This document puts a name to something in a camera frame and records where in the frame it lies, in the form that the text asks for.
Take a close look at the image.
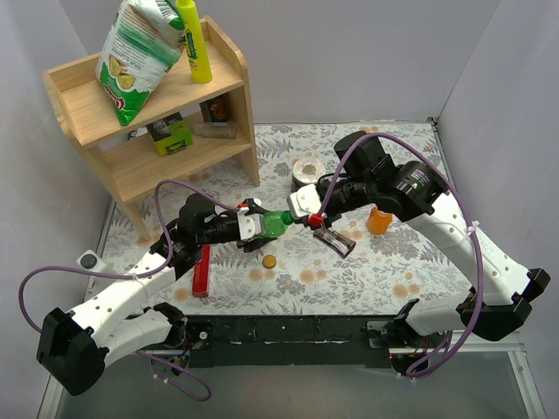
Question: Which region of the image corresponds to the green plastic bottle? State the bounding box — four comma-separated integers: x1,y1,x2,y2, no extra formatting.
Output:
258,210,295,238

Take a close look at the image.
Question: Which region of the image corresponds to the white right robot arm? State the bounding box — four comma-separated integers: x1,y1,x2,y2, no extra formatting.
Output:
241,131,550,347

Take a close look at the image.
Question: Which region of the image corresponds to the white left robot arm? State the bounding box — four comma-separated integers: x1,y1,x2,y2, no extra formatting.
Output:
37,194,266,395

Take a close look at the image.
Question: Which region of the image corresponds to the orange bottle cap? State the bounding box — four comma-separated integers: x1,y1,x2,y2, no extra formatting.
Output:
262,254,277,269

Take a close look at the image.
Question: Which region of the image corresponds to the orange juice bottle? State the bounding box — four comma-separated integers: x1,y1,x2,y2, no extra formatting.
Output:
366,206,393,235

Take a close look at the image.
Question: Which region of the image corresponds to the yellow squeeze bottle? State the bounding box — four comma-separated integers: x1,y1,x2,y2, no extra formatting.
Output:
176,0,212,84

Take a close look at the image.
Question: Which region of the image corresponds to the floral table mat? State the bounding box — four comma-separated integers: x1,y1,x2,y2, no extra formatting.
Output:
102,122,490,316

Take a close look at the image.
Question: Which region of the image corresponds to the brown chocolate bar wrapper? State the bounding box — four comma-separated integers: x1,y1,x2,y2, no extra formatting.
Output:
314,227,356,258

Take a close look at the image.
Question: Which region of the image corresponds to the red toothpaste box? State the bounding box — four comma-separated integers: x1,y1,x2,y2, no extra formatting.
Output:
191,245,211,299

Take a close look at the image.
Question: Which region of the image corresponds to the wooden shelf unit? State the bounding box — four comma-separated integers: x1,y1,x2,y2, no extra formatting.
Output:
42,16,259,240

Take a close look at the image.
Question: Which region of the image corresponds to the dark orange box on shelf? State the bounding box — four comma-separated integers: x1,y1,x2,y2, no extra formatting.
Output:
199,94,229,125

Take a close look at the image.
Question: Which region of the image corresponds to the green black box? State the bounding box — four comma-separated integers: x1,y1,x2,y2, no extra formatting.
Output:
146,113,193,155

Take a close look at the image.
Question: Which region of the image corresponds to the white button box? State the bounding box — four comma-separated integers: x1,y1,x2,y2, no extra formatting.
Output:
77,250,107,273

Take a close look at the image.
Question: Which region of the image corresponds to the green white chips bag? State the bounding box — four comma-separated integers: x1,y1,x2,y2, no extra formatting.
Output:
95,0,185,126

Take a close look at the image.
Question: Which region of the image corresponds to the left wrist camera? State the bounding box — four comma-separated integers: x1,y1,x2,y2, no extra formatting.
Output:
238,206,266,241

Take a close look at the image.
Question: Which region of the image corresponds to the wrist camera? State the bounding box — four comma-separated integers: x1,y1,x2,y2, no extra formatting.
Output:
238,206,266,241
284,184,324,230

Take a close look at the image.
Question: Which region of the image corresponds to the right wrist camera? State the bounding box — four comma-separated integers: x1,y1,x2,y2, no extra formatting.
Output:
284,184,324,230

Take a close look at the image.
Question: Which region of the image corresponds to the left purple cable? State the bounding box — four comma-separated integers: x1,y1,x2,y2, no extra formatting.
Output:
17,178,245,333

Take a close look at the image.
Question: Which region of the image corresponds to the purple cable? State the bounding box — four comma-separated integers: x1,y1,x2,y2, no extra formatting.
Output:
17,178,245,333
317,133,487,377

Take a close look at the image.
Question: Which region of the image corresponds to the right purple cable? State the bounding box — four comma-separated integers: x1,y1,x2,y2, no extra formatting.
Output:
317,133,487,377

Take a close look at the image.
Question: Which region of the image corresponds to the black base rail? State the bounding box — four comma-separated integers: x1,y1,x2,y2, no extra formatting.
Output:
135,313,449,370

